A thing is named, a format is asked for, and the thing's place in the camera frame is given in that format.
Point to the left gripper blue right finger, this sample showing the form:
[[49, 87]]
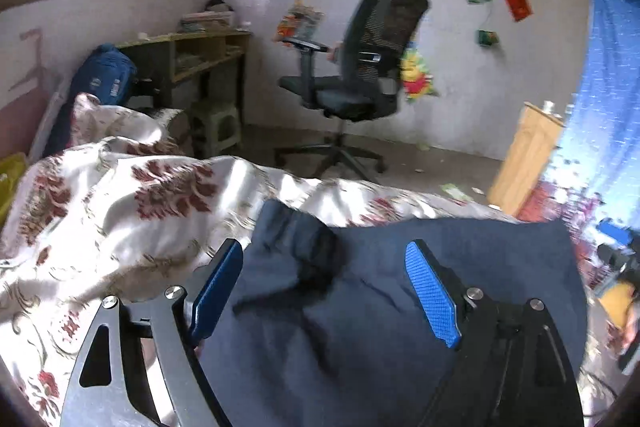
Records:
[[510, 364]]

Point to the small plastic stool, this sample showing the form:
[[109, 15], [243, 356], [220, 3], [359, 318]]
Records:
[[215, 127]]

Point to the colourful anime poster low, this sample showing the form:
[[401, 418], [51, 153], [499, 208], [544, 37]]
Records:
[[301, 22]]

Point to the green hanging wall pouch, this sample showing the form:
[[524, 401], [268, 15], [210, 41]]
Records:
[[487, 38]]

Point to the floral white red bedspread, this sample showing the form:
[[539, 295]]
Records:
[[122, 211]]

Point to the Winnie the Pooh poster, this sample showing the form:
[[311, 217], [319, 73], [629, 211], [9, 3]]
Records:
[[416, 78]]

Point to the blue dotted wardrobe curtain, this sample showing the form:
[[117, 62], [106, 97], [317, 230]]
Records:
[[592, 175]]

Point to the red diamond paper decoration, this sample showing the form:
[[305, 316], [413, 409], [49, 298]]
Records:
[[519, 9]]

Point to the blue backpack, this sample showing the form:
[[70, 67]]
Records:
[[105, 74]]

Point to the wooden desk with shelves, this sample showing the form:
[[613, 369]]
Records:
[[215, 61]]

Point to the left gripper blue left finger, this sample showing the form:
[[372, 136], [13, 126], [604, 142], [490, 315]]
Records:
[[109, 386]]

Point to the light wooden cabinet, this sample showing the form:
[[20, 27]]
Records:
[[532, 146]]

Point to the black mesh office chair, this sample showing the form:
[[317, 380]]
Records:
[[366, 87]]

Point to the dark navy puffer jacket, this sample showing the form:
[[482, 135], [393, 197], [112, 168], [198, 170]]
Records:
[[323, 327]]

